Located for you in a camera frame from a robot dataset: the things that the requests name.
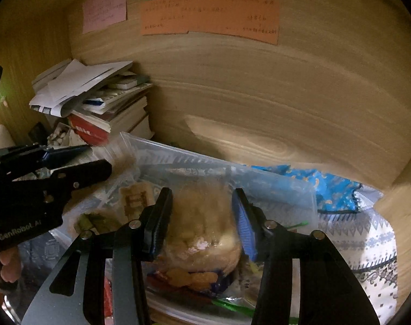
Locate clear plastic storage bin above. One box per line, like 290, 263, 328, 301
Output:
52, 133, 318, 324

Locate bread bun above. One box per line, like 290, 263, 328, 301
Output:
156, 178, 242, 276

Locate person's left hand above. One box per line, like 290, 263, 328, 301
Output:
0, 246, 21, 283

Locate white loose papers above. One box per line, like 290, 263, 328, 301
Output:
28, 60, 133, 118

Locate stack of books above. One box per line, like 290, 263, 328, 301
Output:
68, 71, 154, 145

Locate blue snack bag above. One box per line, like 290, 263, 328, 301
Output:
253, 165, 361, 213

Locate pink sticky note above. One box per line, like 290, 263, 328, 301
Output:
82, 0, 127, 34

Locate orange paper note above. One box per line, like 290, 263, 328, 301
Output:
140, 0, 280, 45

